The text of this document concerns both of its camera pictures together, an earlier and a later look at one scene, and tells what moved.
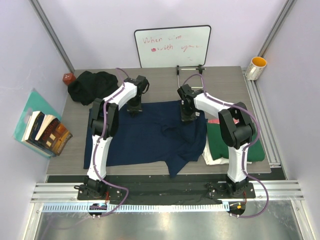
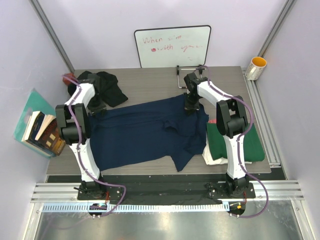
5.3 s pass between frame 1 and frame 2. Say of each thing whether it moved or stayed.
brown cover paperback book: stayed
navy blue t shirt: stayed
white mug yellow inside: stayed
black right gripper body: moved
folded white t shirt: stayed
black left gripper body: moved
